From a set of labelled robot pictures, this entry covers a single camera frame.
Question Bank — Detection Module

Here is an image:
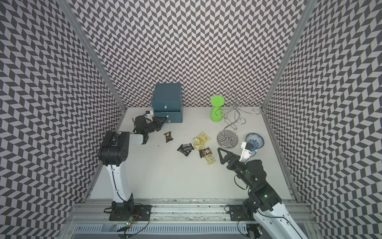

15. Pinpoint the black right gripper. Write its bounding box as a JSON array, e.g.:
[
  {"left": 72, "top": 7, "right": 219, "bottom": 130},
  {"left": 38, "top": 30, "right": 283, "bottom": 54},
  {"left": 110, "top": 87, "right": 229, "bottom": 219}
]
[{"left": 217, "top": 148, "right": 255, "bottom": 190}]

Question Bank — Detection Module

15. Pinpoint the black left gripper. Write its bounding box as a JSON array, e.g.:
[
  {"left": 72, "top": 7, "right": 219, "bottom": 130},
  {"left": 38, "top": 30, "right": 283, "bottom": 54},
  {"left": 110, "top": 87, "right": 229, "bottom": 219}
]
[{"left": 144, "top": 116, "right": 168, "bottom": 133}]

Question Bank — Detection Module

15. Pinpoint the dark teal drawer box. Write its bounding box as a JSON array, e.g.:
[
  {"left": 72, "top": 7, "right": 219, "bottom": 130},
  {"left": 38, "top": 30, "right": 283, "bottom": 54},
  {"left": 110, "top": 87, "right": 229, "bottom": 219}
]
[{"left": 151, "top": 83, "right": 183, "bottom": 123}]

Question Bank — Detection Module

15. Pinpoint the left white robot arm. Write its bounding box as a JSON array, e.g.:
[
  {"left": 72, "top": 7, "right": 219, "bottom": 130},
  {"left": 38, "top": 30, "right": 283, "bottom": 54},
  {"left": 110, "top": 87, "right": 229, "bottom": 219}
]
[{"left": 98, "top": 115, "right": 168, "bottom": 215}]

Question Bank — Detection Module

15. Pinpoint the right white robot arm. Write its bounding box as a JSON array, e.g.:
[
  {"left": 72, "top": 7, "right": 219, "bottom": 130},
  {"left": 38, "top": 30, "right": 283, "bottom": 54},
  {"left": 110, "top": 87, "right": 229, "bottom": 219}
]
[{"left": 217, "top": 147, "right": 307, "bottom": 239}]

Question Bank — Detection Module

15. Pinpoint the pale yellow cookie packet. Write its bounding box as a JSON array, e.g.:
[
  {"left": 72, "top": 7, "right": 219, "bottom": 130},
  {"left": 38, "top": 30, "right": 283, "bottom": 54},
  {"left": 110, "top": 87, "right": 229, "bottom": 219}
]
[{"left": 204, "top": 154, "right": 216, "bottom": 165}]

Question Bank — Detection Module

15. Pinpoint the lone black cookie packet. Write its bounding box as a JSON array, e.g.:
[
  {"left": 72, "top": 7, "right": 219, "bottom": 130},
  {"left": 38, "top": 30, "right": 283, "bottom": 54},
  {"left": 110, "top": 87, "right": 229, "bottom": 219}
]
[{"left": 164, "top": 131, "right": 173, "bottom": 143}]

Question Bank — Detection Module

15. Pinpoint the black cookie packet centre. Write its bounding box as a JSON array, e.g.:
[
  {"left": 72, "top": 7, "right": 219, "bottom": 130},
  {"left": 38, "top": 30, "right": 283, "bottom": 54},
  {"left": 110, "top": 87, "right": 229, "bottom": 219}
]
[{"left": 199, "top": 147, "right": 212, "bottom": 158}]

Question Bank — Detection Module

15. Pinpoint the yellow cookie packet top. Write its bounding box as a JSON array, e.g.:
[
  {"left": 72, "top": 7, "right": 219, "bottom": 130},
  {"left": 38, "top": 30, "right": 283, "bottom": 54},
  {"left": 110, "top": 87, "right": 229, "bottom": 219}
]
[{"left": 198, "top": 131, "right": 211, "bottom": 144}]

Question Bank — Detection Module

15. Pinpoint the yellow cookie packet middle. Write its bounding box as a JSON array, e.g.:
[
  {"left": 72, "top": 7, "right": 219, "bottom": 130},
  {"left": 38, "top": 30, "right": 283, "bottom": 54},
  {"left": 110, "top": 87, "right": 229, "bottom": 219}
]
[{"left": 193, "top": 136, "right": 204, "bottom": 150}]

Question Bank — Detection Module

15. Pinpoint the blue floral ceramic bowl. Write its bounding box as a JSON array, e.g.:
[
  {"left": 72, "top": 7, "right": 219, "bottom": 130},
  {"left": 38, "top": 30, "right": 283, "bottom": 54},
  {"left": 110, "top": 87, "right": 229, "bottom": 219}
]
[{"left": 245, "top": 133, "right": 265, "bottom": 149}]

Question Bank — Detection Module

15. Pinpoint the black cookie packet barcode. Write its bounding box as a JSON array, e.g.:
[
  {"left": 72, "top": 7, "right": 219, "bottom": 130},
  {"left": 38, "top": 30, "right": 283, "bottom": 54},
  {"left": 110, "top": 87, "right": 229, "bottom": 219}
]
[{"left": 177, "top": 143, "right": 194, "bottom": 156}]

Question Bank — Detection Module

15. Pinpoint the green plastic goblet cup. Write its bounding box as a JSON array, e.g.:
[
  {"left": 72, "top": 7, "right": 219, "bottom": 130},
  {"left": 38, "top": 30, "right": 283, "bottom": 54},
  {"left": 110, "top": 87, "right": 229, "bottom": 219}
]
[{"left": 210, "top": 95, "right": 225, "bottom": 122}]

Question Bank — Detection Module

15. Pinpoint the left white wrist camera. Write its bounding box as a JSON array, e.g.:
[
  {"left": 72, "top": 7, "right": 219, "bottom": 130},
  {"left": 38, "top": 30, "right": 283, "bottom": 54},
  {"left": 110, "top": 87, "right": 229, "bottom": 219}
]
[{"left": 143, "top": 110, "right": 154, "bottom": 120}]

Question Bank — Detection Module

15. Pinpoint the chrome wire hook stand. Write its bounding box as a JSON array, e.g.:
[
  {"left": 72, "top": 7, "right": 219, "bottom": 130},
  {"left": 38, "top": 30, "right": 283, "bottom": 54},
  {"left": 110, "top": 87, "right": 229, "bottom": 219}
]
[{"left": 215, "top": 90, "right": 261, "bottom": 148}]

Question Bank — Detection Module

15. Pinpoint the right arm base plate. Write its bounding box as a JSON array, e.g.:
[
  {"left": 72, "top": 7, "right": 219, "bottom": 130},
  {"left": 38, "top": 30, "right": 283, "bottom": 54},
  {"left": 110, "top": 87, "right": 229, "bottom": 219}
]
[{"left": 225, "top": 204, "right": 255, "bottom": 222}]

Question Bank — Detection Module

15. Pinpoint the aluminium front rail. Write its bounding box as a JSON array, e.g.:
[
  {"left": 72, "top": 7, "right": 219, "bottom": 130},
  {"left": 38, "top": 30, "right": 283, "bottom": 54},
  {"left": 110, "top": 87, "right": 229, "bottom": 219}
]
[{"left": 59, "top": 198, "right": 323, "bottom": 239}]

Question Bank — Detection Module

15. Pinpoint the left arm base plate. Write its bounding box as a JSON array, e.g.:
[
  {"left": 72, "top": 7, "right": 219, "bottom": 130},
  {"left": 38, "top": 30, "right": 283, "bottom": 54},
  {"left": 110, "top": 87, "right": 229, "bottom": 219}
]
[{"left": 108, "top": 203, "right": 152, "bottom": 222}]

